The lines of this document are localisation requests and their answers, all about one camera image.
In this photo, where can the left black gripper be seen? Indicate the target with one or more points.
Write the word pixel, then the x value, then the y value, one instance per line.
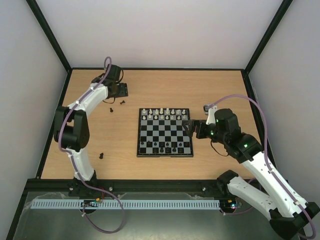
pixel 124 92

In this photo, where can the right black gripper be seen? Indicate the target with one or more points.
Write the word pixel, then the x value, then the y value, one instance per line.
pixel 195 128

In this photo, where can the black folding chess board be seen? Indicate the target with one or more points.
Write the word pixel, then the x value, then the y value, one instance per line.
pixel 166 131

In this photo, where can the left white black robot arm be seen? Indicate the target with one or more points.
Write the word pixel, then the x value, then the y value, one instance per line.
pixel 71 127

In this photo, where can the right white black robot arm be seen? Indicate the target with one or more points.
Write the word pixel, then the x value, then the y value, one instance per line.
pixel 286 211

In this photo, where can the black aluminium frame rail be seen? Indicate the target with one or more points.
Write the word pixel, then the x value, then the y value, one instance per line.
pixel 74 188

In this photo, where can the light blue slotted cable duct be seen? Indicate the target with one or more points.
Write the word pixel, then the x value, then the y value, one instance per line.
pixel 130 204

